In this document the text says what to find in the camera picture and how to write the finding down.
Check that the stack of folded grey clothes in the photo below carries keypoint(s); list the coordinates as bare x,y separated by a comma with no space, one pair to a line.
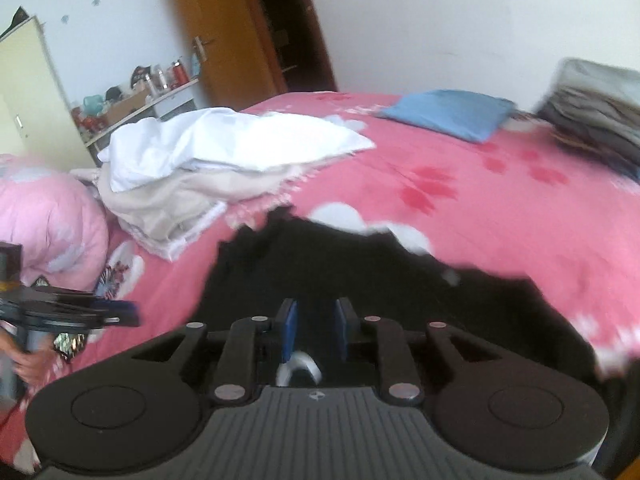
595,110

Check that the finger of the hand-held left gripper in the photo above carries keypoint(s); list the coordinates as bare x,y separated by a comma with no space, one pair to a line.
75,310

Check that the white desk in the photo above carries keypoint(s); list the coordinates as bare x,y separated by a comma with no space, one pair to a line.
165,102

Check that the black printed shirt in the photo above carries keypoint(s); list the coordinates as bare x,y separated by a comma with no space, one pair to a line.
325,270

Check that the cream wardrobe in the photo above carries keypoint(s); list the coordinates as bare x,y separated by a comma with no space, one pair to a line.
30,90

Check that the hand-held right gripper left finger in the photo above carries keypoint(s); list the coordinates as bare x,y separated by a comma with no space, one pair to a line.
290,327

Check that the person's left hand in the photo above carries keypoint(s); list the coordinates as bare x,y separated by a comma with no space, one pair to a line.
40,366

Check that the pink floral blanket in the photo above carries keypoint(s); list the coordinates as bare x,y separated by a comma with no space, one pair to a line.
500,220

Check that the red thermos bottle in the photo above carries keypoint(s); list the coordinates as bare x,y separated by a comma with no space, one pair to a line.
178,74

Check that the cardboard box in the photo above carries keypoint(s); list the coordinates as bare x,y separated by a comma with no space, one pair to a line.
125,107

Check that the silver thermos bottle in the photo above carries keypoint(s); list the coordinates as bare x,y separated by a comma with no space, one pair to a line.
160,79

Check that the blue folded garment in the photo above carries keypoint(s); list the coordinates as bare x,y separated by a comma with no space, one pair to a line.
450,112

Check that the dark brown door frame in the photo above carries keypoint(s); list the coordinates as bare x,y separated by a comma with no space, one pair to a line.
321,35

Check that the beige garment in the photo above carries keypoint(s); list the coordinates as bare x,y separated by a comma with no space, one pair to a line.
165,205

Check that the orange wooden door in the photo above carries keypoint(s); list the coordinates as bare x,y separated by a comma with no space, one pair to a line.
220,25

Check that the pink quilt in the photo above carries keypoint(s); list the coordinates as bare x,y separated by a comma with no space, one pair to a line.
45,215

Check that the white garment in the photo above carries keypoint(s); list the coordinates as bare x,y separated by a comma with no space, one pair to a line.
210,140

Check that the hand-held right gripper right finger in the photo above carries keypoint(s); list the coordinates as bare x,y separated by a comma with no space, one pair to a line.
342,330

